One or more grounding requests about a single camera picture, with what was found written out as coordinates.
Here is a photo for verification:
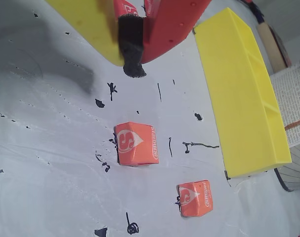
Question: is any labelled metal paint can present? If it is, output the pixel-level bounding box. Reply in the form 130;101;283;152
270;56;300;193

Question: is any white plastic table cover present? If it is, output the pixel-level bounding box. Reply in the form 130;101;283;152
0;0;300;237

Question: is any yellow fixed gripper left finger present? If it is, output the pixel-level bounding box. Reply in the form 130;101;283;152
44;0;125;67

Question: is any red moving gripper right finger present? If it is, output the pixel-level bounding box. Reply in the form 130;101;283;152
117;0;212;79

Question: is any yellow three-compartment box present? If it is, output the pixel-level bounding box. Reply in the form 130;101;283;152
193;6;293;179

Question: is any orange Starburst candy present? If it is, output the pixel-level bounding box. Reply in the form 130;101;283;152
176;179;214;218
114;121;160;166

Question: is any brown rubber band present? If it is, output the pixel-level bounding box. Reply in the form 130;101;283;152
284;118;300;131

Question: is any small wooden cricket bat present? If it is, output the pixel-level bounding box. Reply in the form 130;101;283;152
246;0;293;73

